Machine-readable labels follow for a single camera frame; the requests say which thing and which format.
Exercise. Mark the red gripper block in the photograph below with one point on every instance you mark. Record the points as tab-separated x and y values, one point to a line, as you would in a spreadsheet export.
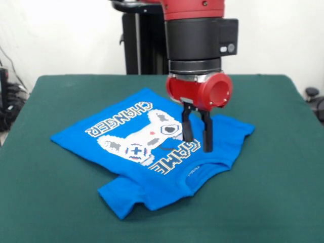
187	89

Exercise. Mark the blue printed shirt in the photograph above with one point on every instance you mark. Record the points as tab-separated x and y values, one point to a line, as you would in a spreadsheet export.
121	192

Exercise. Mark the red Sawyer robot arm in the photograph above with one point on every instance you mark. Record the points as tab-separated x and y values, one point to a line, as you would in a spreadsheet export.
195	38

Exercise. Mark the dark green table cloth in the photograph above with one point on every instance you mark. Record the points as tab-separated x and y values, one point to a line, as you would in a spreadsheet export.
278	177

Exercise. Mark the grey chair base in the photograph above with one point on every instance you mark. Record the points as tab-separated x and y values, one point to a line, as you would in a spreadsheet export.
312	91

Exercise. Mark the black upright stand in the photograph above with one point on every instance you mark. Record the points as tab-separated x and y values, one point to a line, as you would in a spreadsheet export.
3	86

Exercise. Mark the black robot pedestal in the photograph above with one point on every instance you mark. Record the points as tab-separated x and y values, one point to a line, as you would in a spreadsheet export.
144	45

